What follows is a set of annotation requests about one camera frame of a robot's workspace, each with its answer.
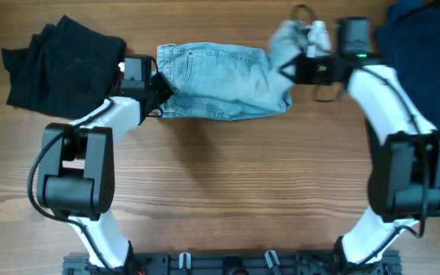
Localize light blue denim shorts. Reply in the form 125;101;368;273
157;20;308;121

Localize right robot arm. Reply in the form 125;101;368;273
271;18;440;269

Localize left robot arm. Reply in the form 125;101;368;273
27;55;173;274

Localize folded black garment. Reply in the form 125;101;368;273
1;15;126;118

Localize dark navy denim garment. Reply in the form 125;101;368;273
375;0;440;130

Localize black garment with logo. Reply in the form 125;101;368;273
366;122;440;222

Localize right black cable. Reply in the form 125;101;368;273
289;3;431;268

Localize black cable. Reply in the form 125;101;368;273
289;3;431;268
27;97;120;275

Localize left black cable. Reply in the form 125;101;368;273
27;97;120;275

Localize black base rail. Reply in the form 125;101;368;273
62;251;403;275

